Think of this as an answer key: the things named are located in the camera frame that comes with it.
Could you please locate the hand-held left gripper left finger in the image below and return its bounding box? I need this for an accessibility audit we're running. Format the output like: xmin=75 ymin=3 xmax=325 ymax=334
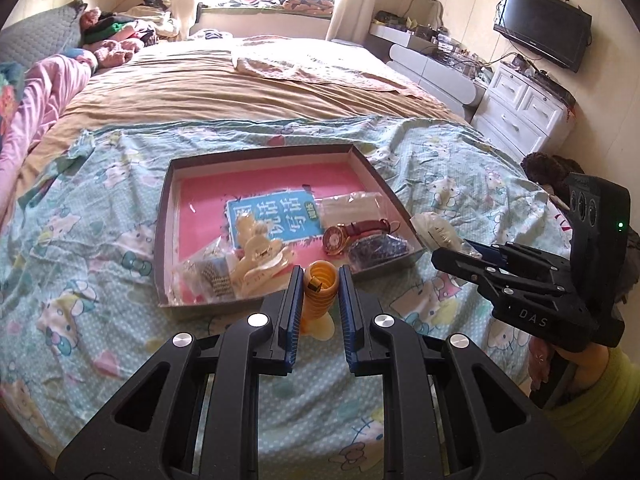
xmin=55 ymin=266 xmax=306 ymax=480

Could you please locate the grey quilted headboard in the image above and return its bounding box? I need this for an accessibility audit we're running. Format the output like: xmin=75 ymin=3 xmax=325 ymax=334
xmin=0 ymin=0 xmax=88 ymax=68

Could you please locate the person's right forearm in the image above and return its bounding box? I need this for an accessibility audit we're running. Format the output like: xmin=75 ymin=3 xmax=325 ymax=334
xmin=542 ymin=345 xmax=638 ymax=468

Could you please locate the clear bag of dark beads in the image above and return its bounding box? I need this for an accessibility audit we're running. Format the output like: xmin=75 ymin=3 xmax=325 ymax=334
xmin=347 ymin=236 xmax=408 ymax=273

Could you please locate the patterned cloth on windowsill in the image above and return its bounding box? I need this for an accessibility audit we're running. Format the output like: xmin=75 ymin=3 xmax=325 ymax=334
xmin=240 ymin=0 xmax=336 ymax=15

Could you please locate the red strap wristwatch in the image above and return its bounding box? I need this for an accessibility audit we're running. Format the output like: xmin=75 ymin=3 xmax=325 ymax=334
xmin=321 ymin=219 xmax=393 ymax=256

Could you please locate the cream cloth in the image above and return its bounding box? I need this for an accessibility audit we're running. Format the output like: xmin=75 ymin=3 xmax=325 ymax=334
xmin=232 ymin=49 xmax=431 ymax=98

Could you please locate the person's right hand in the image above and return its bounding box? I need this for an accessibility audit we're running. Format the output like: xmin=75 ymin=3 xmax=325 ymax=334
xmin=529 ymin=339 xmax=554 ymax=387

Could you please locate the white dressing table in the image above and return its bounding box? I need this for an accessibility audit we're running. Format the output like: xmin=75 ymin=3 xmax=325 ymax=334
xmin=370 ymin=20 xmax=488 ymax=108

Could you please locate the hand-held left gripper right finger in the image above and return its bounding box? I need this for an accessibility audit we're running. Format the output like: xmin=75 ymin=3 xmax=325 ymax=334
xmin=337 ymin=265 xmax=586 ymax=480

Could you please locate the wavy frame mirror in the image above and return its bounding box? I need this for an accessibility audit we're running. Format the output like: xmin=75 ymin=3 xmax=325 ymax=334
xmin=409 ymin=0 xmax=446 ymax=28

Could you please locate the brown cardboard box tray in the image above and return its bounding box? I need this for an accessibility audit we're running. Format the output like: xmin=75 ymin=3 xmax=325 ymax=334
xmin=151 ymin=143 xmax=426 ymax=309

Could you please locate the orange spiral hair tie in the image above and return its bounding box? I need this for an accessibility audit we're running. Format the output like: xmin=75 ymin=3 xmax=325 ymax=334
xmin=299 ymin=260 xmax=341 ymax=343

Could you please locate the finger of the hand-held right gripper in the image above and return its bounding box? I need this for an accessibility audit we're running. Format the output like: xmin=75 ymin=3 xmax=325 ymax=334
xmin=431 ymin=247 xmax=556 ymax=306
xmin=470 ymin=241 xmax=567 ymax=274

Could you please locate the blue strawberry print pillow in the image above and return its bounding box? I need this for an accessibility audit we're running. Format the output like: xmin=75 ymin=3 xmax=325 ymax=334
xmin=0 ymin=60 xmax=36 ymax=116

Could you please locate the white drawer cabinet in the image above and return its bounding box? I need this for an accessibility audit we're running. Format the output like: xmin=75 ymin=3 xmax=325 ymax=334
xmin=470 ymin=62 xmax=576 ymax=156

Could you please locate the clear bag with earrings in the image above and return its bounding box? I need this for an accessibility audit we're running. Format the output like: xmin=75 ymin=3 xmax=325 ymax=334
xmin=172 ymin=247 xmax=238 ymax=306

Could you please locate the tan bedsheet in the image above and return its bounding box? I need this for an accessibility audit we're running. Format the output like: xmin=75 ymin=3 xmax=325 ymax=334
xmin=20 ymin=35 xmax=471 ymax=201

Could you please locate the white plastic packet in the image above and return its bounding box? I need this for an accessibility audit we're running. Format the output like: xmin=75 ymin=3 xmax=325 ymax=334
xmin=409 ymin=211 xmax=468 ymax=261

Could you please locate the pink book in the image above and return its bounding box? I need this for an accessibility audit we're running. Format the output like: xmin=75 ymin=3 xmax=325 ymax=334
xmin=172 ymin=160 xmax=396 ymax=306

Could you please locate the black television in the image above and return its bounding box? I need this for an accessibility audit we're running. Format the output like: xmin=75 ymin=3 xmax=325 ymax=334
xmin=492 ymin=0 xmax=593 ymax=73

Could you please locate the pile of clothes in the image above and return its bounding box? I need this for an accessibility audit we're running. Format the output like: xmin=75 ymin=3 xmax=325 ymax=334
xmin=80 ymin=0 xmax=186 ymax=68

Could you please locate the brown fuzzy item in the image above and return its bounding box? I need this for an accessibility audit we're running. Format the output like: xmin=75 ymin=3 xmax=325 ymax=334
xmin=520 ymin=152 xmax=586 ymax=211

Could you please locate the cream hair claw clip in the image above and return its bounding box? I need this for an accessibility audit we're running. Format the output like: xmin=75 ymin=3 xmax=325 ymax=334
xmin=227 ymin=237 xmax=296 ymax=301

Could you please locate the pink quilt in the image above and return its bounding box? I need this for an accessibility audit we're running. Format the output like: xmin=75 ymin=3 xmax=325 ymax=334
xmin=0 ymin=52 xmax=98 ymax=231

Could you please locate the cosmetic bottles clutter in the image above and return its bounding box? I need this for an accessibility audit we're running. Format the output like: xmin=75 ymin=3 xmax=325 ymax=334
xmin=375 ymin=10 xmax=493 ymax=68

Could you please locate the cartoon cat printed blanket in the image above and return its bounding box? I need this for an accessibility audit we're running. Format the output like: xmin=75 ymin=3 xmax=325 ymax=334
xmin=0 ymin=115 xmax=576 ymax=480

